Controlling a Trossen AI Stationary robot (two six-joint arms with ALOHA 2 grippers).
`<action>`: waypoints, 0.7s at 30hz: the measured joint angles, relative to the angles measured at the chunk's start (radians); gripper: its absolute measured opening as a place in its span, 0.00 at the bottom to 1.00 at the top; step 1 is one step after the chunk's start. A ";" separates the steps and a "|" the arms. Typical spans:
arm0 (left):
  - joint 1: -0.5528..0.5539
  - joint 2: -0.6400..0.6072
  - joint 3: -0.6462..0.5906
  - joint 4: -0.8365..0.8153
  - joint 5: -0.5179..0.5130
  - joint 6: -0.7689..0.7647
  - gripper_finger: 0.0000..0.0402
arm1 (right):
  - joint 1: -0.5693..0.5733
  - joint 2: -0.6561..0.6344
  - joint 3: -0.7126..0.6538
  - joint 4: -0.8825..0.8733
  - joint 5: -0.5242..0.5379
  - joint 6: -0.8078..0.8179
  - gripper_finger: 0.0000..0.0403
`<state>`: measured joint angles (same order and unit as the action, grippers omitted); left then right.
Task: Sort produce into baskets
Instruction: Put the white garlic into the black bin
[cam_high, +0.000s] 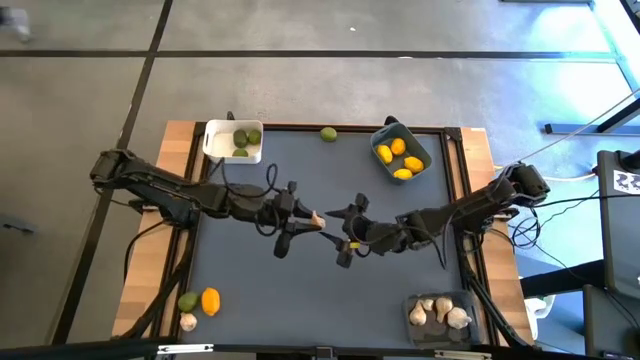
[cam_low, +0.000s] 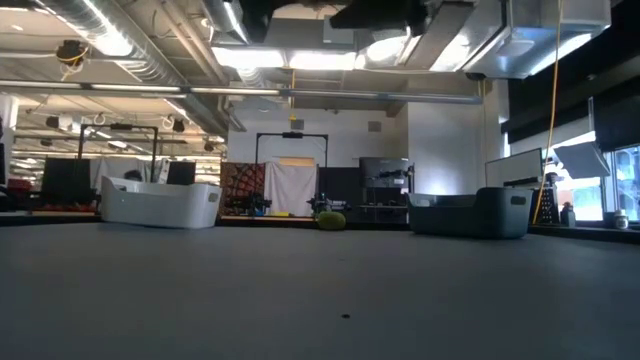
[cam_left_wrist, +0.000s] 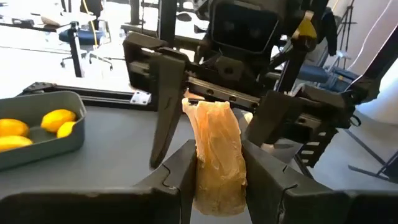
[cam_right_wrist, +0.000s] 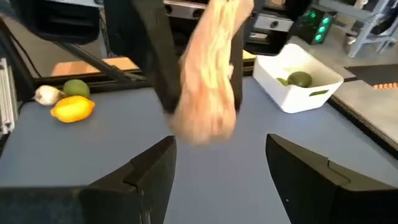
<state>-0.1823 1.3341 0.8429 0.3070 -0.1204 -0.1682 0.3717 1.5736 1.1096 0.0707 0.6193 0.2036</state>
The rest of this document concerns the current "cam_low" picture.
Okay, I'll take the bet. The round silver air duct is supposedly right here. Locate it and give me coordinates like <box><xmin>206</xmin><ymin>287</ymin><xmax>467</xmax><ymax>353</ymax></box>
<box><xmin>44</xmin><ymin>0</ymin><xmax>231</xmax><ymax>136</ymax></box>

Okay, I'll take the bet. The ceiling light panel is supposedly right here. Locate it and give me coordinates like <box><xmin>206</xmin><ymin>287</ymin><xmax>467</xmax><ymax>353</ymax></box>
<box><xmin>212</xmin><ymin>46</ymin><xmax>287</xmax><ymax>70</ymax></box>
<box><xmin>288</xmin><ymin>50</ymin><xmax>358</xmax><ymax>72</ymax></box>

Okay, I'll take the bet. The whiteboard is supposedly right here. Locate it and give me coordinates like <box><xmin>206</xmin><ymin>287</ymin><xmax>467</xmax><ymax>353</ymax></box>
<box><xmin>484</xmin><ymin>147</ymin><xmax>545</xmax><ymax>189</ymax></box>

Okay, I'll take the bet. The yellow hanging cable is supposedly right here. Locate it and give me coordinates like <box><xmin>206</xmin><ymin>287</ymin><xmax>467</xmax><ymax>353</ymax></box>
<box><xmin>532</xmin><ymin>0</ymin><xmax>564</xmax><ymax>225</ymax></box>

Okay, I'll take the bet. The ceiling cable reel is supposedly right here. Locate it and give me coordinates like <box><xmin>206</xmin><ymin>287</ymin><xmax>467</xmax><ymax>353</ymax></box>
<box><xmin>55</xmin><ymin>39</ymin><xmax>90</xmax><ymax>69</ymax></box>

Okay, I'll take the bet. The grey tilted panel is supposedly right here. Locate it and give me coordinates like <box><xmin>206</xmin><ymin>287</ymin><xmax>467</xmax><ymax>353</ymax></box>
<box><xmin>553</xmin><ymin>141</ymin><xmax>612</xmax><ymax>180</ymax></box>

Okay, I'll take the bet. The red patterned tapestry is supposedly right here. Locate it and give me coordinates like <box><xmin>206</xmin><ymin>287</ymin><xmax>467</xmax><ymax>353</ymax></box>
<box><xmin>219</xmin><ymin>161</ymin><xmax>266</xmax><ymax>216</ymax></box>

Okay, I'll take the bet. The white plastic basket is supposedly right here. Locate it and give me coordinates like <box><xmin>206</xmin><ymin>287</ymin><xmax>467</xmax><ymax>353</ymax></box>
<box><xmin>99</xmin><ymin>174</ymin><xmax>224</xmax><ymax>230</ymax></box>

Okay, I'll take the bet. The rectangular silver air duct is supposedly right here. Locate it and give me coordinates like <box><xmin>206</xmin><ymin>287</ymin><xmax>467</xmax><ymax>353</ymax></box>
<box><xmin>429</xmin><ymin>0</ymin><xmax>612</xmax><ymax>80</ymax></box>

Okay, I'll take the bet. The black stand frame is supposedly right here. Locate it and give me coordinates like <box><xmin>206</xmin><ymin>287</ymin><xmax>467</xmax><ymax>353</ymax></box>
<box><xmin>77</xmin><ymin>123</ymin><xmax>160</xmax><ymax>184</ymax></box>
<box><xmin>254</xmin><ymin>131</ymin><xmax>330</xmax><ymax>169</ymax></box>

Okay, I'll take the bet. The teal plastic basket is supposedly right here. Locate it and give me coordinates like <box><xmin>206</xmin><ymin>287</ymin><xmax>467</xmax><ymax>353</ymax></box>
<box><xmin>405</xmin><ymin>186</ymin><xmax>535</xmax><ymax>240</ymax></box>

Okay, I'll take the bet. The white hanging cloth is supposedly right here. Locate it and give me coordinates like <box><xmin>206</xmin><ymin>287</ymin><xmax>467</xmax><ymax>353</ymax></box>
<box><xmin>263</xmin><ymin>159</ymin><xmax>318</xmax><ymax>218</ymax></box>

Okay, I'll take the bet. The black monitor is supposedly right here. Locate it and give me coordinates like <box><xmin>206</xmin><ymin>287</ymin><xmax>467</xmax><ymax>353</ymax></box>
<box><xmin>40</xmin><ymin>158</ymin><xmax>93</xmax><ymax>204</ymax></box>
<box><xmin>166</xmin><ymin>160</ymin><xmax>197</xmax><ymax>186</ymax></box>
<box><xmin>358</xmin><ymin>156</ymin><xmax>415</xmax><ymax>189</ymax></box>

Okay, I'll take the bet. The dark green avocado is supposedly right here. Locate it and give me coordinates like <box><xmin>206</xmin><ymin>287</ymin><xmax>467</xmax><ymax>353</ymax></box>
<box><xmin>317</xmin><ymin>210</ymin><xmax>347</xmax><ymax>232</ymax></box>

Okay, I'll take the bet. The long ceiling pipe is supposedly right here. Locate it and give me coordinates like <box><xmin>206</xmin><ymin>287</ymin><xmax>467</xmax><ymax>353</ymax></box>
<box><xmin>0</xmin><ymin>79</ymin><xmax>484</xmax><ymax>105</ymax></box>

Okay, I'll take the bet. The metal box grater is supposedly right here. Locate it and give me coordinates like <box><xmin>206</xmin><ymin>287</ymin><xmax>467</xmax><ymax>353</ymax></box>
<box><xmin>531</xmin><ymin>187</ymin><xmax>561</xmax><ymax>226</ymax></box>

